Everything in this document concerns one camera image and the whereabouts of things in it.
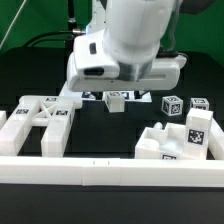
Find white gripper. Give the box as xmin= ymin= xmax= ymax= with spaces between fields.
xmin=67 ymin=32 xmax=187 ymax=100

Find white chair seat part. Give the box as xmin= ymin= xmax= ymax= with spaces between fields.
xmin=135 ymin=122 xmax=186 ymax=160

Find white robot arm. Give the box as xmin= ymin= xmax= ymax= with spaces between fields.
xmin=67 ymin=0 xmax=216 ymax=92

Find white front fence bar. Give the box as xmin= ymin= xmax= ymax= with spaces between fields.
xmin=0 ymin=156 xmax=224 ymax=187

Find white fence bar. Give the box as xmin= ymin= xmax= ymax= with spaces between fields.
xmin=209 ymin=120 xmax=224 ymax=160
xmin=0 ymin=111 xmax=6 ymax=129
xmin=0 ymin=156 xmax=224 ymax=187

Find white right fence bar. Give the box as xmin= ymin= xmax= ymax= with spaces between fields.
xmin=209 ymin=120 xmax=224 ymax=160

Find white left fence bar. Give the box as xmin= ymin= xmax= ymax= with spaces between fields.
xmin=0 ymin=111 xmax=6 ymax=129

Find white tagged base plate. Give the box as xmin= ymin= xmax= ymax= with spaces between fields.
xmin=60 ymin=84 xmax=152 ymax=103

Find white chair back frame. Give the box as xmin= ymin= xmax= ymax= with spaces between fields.
xmin=0 ymin=96 xmax=82 ymax=157

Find black cable with connector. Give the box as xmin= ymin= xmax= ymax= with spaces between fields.
xmin=22 ymin=29 xmax=87 ymax=48

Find black vertical post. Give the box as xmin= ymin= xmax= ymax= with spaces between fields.
xmin=67 ymin=0 xmax=76 ymax=23

